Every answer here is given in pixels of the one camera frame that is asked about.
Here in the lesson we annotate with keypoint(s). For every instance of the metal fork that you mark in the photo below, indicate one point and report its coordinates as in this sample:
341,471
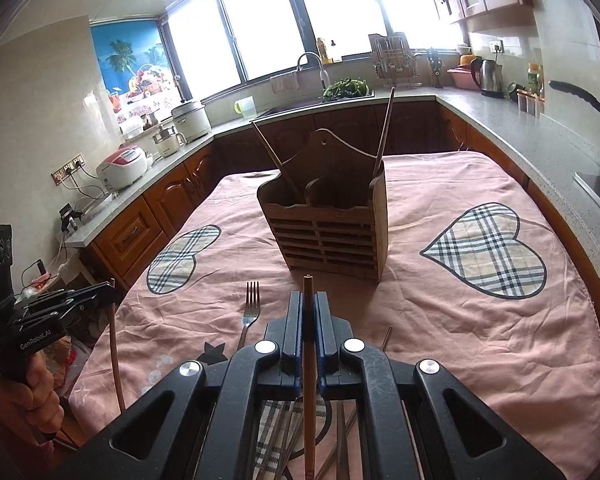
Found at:
251,305

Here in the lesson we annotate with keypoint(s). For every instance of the thin brown chopstick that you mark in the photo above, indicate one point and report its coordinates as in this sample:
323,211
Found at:
386,338

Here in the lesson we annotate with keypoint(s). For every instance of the person's left hand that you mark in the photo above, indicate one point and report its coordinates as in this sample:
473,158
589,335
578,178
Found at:
42,395

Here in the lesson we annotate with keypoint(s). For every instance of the pink hanging dish towel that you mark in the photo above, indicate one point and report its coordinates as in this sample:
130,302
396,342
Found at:
285,82

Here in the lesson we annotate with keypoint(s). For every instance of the dark green cup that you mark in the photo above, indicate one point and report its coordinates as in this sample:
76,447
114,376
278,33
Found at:
514,91

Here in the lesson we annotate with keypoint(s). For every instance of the yellow bottle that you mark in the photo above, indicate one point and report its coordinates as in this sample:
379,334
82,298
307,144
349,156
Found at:
322,50

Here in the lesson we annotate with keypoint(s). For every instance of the kitchen window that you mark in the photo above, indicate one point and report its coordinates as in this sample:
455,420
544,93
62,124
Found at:
260,30

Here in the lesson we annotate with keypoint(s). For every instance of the brown wooden chopstick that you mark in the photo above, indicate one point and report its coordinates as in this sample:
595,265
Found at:
308,410

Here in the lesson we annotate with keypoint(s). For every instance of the pink plastic basin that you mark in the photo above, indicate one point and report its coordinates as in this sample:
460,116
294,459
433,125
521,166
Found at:
462,80

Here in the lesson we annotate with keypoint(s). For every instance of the green and white measuring jug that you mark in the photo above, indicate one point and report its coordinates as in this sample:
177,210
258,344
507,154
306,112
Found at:
246,107

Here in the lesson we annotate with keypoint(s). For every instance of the steel electric kettle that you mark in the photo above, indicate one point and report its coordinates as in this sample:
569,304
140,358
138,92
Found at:
490,77

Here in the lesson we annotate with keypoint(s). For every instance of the stacked coloured bowls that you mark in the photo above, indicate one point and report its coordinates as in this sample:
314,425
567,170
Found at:
465,57

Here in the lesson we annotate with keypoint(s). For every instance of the dark wooden chopstick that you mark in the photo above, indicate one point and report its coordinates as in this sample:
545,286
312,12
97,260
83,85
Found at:
275,157
384,130

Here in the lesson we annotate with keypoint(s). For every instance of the green label sauce bottle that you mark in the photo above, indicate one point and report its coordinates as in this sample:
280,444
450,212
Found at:
533,80

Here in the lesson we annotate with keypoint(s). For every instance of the group of metal chopsticks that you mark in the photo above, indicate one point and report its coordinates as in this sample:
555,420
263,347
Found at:
342,440

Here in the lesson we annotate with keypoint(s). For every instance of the curved metal faucet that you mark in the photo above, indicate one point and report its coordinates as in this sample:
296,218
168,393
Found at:
324,77

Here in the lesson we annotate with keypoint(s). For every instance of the row of seasoning jars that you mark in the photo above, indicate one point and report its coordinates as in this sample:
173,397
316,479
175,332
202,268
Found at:
530,104

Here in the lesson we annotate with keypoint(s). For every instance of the small white electric pot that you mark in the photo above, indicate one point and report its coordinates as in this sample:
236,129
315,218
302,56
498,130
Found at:
166,144

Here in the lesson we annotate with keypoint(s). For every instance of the wooden utensil holder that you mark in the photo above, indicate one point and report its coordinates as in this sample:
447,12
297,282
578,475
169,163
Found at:
325,225

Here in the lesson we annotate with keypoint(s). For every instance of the dish drying rack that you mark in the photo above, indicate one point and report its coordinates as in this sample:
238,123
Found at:
394,62

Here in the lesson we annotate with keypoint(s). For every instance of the wall outlet strip with plugs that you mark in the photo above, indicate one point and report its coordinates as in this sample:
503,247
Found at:
69,167

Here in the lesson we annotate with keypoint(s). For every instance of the tropical beach window poster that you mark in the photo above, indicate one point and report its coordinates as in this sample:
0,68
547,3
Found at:
130,65

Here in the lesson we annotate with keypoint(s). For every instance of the large grey rice cooker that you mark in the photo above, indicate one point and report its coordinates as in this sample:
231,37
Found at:
191,121

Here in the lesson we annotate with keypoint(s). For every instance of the pink tablecloth with plaid hearts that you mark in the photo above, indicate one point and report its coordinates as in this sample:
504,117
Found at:
430,340

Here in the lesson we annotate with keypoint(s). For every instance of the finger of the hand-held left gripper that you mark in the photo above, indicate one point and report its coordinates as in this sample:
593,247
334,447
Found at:
75,302

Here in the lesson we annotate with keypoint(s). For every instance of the small black clamp device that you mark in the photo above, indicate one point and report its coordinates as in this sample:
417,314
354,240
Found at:
70,216

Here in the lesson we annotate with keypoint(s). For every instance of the soap dispenser bottle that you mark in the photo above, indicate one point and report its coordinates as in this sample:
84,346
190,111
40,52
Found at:
333,52

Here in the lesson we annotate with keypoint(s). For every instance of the pinkish wooden chopstick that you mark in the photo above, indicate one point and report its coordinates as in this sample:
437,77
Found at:
114,350

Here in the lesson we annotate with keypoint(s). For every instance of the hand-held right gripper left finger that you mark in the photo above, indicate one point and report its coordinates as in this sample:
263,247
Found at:
295,345

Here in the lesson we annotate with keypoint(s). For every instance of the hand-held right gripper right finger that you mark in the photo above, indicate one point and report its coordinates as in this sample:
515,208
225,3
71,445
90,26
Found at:
323,345

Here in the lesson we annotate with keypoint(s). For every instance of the green leafy vegetables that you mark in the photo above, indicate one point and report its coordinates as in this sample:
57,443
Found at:
345,89

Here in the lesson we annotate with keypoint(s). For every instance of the white wall outlet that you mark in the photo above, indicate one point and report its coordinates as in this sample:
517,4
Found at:
496,46

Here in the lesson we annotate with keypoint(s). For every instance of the kitchen sink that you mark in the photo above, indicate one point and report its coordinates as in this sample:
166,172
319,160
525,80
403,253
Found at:
300,102

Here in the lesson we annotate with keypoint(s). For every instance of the grey kitchen countertop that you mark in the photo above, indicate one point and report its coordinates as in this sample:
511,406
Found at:
505,115

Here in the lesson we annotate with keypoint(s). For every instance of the white and red rice cooker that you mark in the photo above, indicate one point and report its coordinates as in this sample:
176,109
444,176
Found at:
122,167

